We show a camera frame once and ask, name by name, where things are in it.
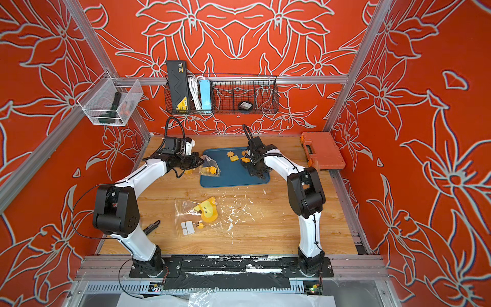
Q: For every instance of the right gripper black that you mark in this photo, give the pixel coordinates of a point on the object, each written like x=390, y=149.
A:
x=252, y=171

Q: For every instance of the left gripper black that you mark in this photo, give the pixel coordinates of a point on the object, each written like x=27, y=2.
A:
x=194, y=156

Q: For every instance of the dark blue tray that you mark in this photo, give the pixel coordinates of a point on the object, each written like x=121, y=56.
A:
x=232, y=173

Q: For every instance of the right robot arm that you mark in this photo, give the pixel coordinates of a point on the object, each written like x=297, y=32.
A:
x=305, y=194

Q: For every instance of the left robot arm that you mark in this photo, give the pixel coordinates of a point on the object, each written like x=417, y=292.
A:
x=116, y=211

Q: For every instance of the bag with yellow duck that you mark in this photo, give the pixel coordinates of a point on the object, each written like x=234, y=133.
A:
x=195, y=217

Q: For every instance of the orange tool case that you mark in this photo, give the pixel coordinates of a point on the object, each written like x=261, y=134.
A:
x=321, y=151

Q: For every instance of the light blue power bank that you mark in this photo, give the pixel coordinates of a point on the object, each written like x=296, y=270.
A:
x=206, y=93

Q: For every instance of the black box in basket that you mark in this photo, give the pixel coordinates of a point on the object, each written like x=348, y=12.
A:
x=179, y=87

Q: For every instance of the dark green screwdriver handle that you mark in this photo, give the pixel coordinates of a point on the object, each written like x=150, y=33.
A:
x=109, y=117

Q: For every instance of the black wire wall basket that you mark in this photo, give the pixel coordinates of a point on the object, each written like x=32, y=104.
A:
x=229, y=90

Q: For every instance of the clear acrylic wall bin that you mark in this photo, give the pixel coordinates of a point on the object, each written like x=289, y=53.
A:
x=98, y=98

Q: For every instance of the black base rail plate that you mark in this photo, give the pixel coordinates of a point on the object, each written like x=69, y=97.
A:
x=274, y=273

